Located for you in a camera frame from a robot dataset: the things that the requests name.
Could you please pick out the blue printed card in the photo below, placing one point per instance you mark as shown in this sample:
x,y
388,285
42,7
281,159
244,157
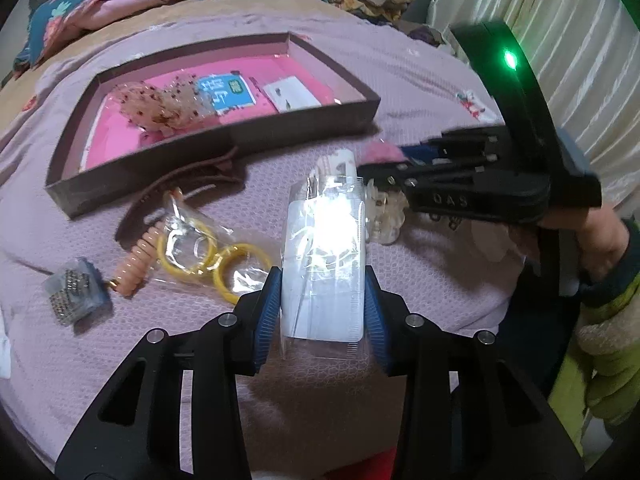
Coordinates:
x,y
225,92

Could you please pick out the purple strawberry print blanket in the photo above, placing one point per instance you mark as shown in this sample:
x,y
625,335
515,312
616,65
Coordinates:
x,y
425,85

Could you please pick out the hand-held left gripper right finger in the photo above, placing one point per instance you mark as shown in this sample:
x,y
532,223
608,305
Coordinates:
x,y
375,320

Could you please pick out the small white packet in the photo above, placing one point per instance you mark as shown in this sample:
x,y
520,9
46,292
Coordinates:
x,y
292,92

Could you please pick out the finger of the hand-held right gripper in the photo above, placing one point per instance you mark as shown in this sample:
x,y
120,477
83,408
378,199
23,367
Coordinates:
x,y
450,145
430,174

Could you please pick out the brown banana hair clip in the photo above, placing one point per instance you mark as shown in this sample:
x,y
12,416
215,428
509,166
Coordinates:
x,y
190,172

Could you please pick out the person's right forearm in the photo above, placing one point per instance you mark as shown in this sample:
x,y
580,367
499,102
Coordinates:
x,y
610,350

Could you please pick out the cream curtain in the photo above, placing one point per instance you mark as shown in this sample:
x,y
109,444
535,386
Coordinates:
x,y
575,35

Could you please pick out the person's right hand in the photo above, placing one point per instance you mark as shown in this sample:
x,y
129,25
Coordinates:
x,y
595,240

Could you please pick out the white hair clip clear packet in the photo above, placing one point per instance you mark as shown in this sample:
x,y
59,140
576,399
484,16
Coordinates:
x,y
320,280

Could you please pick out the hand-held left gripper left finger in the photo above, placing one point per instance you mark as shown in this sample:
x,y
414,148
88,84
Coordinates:
x,y
267,312

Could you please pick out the pink fluffy hair accessory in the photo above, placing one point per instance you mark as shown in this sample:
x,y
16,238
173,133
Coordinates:
x,y
382,151

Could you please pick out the floral pink and blue quilt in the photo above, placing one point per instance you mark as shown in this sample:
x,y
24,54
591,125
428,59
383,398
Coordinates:
x,y
100,5

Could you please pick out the bag of yellow rings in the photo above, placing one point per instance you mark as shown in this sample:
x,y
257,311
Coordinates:
x,y
195,250

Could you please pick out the brown cardboard tray pink lining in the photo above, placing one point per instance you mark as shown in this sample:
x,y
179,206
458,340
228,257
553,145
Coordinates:
x,y
300,125

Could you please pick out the pale beaded hair scrunchie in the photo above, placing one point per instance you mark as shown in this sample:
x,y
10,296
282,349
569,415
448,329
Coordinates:
x,y
160,107

